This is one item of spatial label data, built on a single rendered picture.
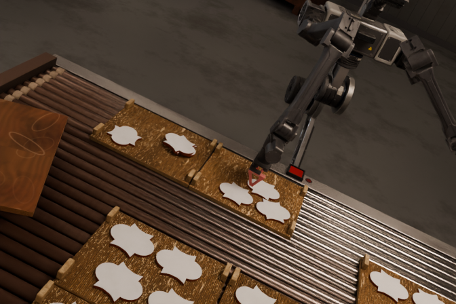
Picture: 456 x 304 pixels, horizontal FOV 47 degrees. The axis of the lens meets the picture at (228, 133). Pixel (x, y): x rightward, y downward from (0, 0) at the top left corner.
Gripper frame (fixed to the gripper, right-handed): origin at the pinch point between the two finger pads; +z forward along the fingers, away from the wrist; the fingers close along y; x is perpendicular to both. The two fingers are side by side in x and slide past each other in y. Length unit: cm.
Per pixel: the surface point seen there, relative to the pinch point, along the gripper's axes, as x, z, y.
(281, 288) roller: -24.3, 5.0, -42.7
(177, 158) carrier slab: 29.7, 3.3, -8.1
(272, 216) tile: -12.3, 2.0, -14.7
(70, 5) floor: 249, 98, 285
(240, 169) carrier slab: 6.8, 3.0, 5.4
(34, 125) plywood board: 70, -7, -45
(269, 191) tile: -7.3, 2.0, -0.1
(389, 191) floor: -99, 95, 234
